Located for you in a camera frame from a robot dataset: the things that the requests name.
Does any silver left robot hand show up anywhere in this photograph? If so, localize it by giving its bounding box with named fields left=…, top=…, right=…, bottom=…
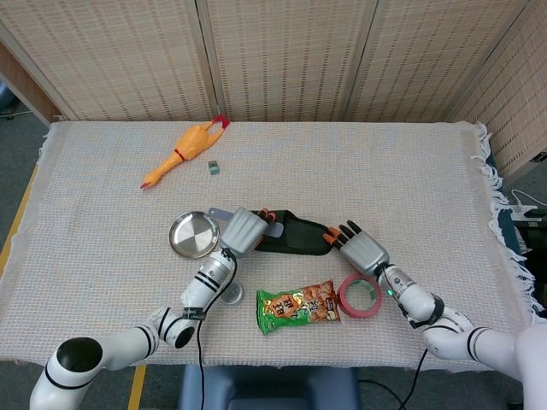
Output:
left=219, top=207, right=277, bottom=260

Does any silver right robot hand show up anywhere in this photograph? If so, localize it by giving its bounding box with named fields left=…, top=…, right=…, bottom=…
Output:
left=323, top=220, right=391, bottom=278

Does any black rubber slipper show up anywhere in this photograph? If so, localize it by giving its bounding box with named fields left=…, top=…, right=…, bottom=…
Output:
left=254, top=209, right=343, bottom=257

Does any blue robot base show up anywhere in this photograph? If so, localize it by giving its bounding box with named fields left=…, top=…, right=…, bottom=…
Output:
left=177, top=365, right=360, bottom=410

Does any round stainless steel plate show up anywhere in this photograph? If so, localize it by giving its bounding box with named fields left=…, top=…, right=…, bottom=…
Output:
left=168, top=211, right=221, bottom=261

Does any red tape roll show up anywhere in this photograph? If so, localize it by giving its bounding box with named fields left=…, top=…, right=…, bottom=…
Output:
left=337, top=274, right=383, bottom=320

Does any clear jar of pins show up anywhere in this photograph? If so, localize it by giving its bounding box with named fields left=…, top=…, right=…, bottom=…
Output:
left=221, top=284, right=244, bottom=306

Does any beige woven tablecloth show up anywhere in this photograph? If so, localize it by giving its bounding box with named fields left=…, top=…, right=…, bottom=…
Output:
left=0, top=120, right=547, bottom=371

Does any green snack bag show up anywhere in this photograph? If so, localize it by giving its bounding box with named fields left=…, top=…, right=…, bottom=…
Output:
left=256, top=279, right=342, bottom=337

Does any yellow rubber chicken toy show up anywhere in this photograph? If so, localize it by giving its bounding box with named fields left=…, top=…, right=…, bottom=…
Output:
left=139, top=115, right=232, bottom=190

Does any white power strip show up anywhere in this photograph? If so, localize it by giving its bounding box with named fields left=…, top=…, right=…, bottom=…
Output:
left=510, top=204, right=542, bottom=221

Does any bamboo folding screen panel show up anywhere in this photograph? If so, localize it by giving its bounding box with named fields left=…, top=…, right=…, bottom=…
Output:
left=448, top=0, right=547, bottom=176
left=0, top=20, right=78, bottom=125
left=196, top=0, right=379, bottom=123
left=341, top=0, right=529, bottom=123
left=0, top=0, right=215, bottom=123

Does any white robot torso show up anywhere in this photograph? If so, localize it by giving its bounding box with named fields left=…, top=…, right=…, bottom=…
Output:
left=515, top=319, right=547, bottom=410

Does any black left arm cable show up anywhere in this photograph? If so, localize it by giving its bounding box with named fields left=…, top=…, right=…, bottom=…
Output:
left=183, top=247, right=239, bottom=410

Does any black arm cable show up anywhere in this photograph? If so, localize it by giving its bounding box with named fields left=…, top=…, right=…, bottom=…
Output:
left=378, top=264, right=428, bottom=410
left=183, top=247, right=239, bottom=410

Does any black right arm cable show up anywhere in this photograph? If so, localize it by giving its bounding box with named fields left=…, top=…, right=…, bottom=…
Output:
left=378, top=264, right=428, bottom=410

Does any white power cord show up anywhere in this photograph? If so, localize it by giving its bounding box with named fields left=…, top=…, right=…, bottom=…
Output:
left=510, top=190, right=540, bottom=210

